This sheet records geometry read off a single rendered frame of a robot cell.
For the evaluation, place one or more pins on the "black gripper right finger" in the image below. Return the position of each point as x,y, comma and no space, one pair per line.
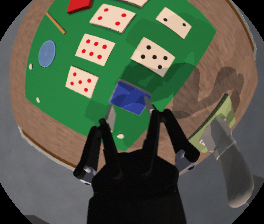
186,154

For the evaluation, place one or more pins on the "red card stack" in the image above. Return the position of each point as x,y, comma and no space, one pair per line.
78,5

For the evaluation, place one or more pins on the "thin yellow rod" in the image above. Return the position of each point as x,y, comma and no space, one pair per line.
59,27

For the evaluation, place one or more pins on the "green felt table cloth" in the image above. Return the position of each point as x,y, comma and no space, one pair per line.
79,112

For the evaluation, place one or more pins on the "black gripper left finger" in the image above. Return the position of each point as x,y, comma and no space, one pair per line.
87,167

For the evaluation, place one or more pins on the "cream playing card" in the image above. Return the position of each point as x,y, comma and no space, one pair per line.
174,22
153,57
137,2
81,81
112,17
95,49

